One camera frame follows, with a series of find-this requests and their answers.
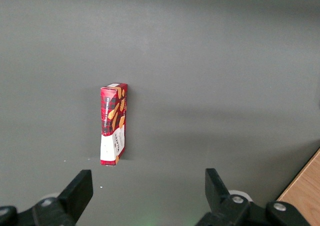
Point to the red tartan shortbread box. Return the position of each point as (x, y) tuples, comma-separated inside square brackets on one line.
[(112, 125)]

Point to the wooden drawer cabinet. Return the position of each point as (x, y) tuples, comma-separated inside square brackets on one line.
[(305, 196)]

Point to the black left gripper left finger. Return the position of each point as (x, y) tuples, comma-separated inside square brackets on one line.
[(75, 201)]

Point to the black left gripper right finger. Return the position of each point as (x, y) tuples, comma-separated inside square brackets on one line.
[(225, 208)]

